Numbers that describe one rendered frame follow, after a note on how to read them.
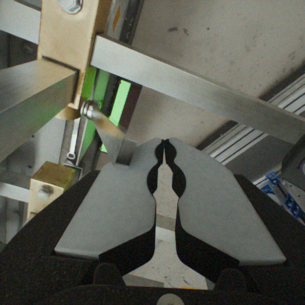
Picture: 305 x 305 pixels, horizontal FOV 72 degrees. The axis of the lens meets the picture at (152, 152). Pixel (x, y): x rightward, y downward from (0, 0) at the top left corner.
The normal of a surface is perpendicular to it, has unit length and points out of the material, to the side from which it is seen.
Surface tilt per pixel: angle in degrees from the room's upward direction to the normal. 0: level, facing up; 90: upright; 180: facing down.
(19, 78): 90
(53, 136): 0
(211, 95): 0
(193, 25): 0
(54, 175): 90
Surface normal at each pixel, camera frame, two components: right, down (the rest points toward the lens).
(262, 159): -0.04, 0.51
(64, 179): 0.35, -0.80
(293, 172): -0.52, 0.27
